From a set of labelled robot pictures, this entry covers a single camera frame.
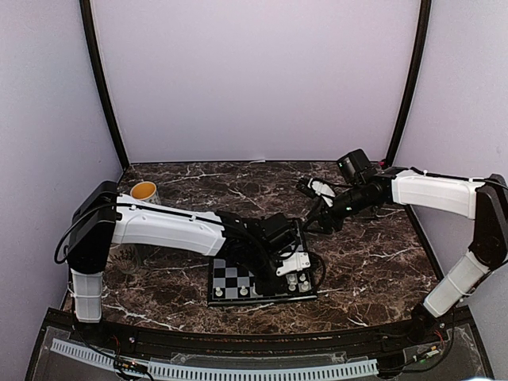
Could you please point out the black front rail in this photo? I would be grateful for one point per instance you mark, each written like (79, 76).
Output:
(136, 339)

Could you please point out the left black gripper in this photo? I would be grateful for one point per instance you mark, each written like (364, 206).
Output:
(263, 288)

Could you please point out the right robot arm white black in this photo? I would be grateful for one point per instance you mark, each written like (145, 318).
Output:
(369, 184)

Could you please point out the white bishop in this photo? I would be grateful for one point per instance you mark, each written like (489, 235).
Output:
(292, 282)

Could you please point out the white slotted cable duct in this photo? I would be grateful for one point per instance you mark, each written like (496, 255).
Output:
(218, 369)

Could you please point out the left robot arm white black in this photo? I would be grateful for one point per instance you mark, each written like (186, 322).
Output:
(107, 217)

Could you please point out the white mug orange inside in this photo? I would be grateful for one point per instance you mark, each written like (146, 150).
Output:
(146, 192)

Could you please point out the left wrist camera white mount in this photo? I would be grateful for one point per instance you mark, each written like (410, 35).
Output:
(300, 261)

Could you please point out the white mug floral pattern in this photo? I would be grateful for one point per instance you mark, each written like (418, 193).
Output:
(125, 258)

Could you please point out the right black frame post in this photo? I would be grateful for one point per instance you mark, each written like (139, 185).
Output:
(411, 80)

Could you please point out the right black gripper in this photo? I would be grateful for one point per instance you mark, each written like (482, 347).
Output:
(323, 214)

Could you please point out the black grey chess board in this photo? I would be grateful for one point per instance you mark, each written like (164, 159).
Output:
(275, 237)

